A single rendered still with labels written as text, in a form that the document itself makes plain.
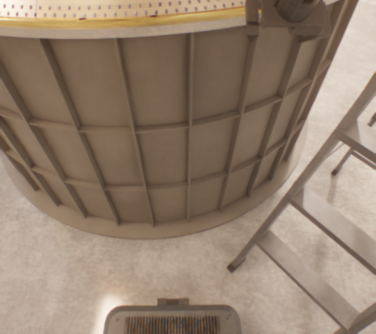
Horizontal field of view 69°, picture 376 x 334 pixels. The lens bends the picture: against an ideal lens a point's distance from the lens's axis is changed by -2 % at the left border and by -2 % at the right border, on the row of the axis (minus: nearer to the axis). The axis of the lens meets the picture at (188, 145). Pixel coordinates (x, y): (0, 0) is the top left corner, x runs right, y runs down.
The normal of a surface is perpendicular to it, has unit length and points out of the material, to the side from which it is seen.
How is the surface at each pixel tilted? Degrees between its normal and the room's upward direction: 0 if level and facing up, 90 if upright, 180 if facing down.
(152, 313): 0
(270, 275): 0
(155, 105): 90
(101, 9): 43
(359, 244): 0
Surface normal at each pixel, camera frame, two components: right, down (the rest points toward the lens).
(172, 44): 0.20, 0.75
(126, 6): 0.07, 0.05
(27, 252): 0.00, -0.64
